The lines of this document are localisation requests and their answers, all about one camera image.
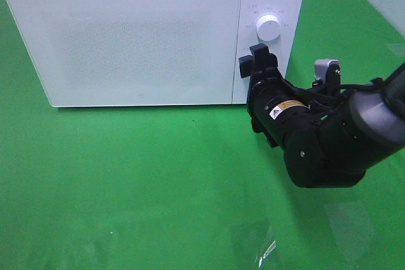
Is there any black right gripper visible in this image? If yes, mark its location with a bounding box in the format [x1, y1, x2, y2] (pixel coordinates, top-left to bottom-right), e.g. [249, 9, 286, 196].
[239, 43, 309, 149]

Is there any white microwave door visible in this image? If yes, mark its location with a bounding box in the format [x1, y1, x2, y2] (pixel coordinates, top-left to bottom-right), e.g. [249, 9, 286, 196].
[7, 0, 239, 107]

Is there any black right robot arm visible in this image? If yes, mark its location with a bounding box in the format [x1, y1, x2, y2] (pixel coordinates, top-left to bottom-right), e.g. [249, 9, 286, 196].
[239, 49, 404, 188]

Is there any upper white power knob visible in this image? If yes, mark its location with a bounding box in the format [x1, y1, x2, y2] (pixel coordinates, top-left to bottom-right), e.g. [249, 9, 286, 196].
[256, 14, 281, 42]

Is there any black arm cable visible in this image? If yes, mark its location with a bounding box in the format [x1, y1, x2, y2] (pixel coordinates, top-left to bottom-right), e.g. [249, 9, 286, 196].
[303, 77, 385, 109]

